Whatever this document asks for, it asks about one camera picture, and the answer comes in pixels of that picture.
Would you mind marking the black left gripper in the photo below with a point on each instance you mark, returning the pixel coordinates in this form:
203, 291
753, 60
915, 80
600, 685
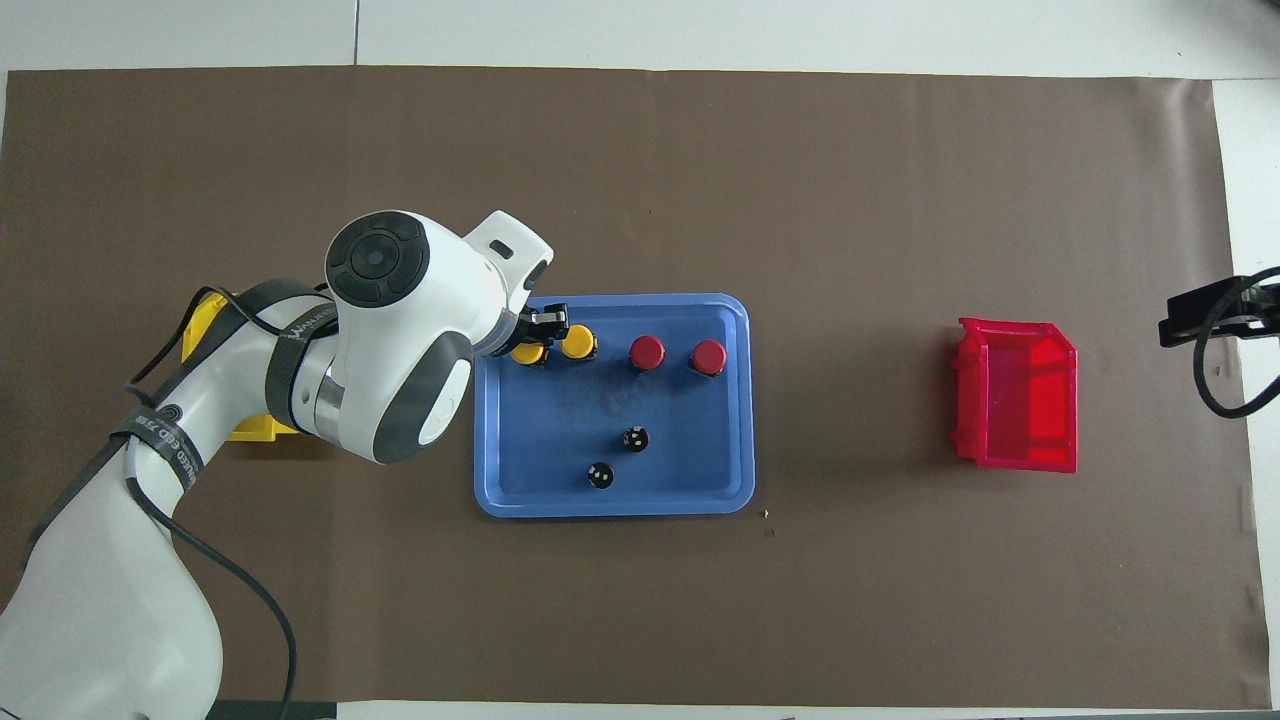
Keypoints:
512, 332

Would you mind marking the blue plastic tray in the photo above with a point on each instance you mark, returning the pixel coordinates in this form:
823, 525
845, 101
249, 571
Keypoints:
680, 460

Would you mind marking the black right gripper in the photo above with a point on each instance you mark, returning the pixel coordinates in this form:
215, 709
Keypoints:
1200, 315

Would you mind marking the red plastic bin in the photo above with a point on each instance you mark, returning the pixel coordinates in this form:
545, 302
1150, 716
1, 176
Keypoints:
1030, 390

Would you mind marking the yellow push button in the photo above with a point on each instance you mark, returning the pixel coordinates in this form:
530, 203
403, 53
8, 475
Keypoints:
527, 354
579, 341

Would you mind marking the red push button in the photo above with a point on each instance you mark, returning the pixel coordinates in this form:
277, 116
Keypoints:
709, 355
647, 350

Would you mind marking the brown paper table mat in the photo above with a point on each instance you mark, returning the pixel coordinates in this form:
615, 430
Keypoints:
640, 180

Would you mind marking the yellow plastic bin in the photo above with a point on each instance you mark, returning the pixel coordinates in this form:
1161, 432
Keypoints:
200, 325

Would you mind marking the black cylindrical button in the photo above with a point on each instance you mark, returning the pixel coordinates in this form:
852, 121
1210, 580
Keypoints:
600, 476
636, 439

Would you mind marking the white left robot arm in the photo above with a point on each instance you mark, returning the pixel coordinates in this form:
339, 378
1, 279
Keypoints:
400, 340

